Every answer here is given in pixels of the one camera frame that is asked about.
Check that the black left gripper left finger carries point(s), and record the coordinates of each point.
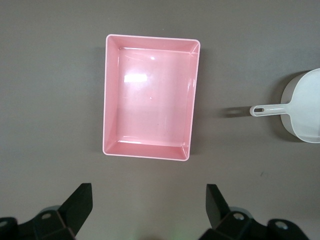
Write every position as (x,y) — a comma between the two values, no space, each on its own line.
(75,205)

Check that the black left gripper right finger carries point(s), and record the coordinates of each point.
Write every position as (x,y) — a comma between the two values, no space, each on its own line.
(220,212)

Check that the beige plastic dustpan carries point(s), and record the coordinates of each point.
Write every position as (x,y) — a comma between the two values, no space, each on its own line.
(302,105)

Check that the pink plastic bin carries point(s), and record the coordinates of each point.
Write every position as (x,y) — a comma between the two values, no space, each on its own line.
(150,100)

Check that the brown table mat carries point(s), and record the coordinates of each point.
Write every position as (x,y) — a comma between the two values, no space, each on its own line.
(50,75)

